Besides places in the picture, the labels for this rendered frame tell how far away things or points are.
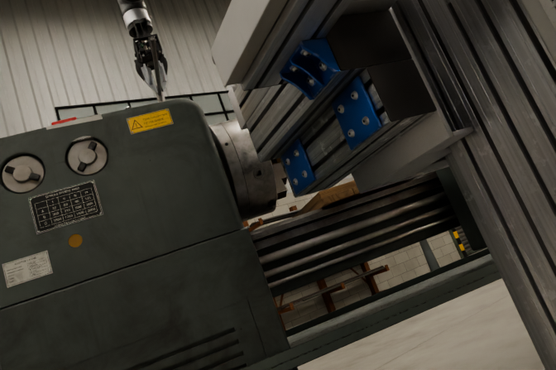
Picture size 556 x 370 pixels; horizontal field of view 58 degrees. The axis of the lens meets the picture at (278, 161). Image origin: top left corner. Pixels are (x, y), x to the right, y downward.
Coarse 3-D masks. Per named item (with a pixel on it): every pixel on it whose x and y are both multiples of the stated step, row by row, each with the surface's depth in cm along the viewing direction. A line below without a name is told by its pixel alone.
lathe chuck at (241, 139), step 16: (224, 128) 148; (240, 128) 147; (240, 144) 144; (240, 160) 142; (256, 160) 143; (272, 176) 145; (256, 192) 144; (272, 192) 146; (256, 208) 148; (272, 208) 152
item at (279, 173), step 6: (276, 168) 156; (282, 168) 156; (276, 174) 155; (282, 174) 155; (276, 180) 153; (282, 180) 155; (276, 186) 152; (282, 186) 152; (282, 192) 151; (270, 204) 151
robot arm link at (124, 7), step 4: (120, 0) 149; (124, 0) 148; (140, 0) 149; (120, 4) 150; (124, 4) 149; (128, 4) 149; (132, 4) 149; (136, 4) 149; (140, 4) 150; (144, 4) 151; (120, 8) 152; (124, 8) 149; (128, 8) 148; (132, 8) 149; (144, 8) 150; (124, 12) 149
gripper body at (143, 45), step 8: (136, 24) 146; (144, 24) 147; (136, 32) 147; (144, 32) 148; (144, 40) 145; (136, 48) 143; (144, 48) 144; (160, 48) 146; (136, 56) 150; (144, 56) 144; (152, 56) 147; (160, 56) 147; (152, 64) 150
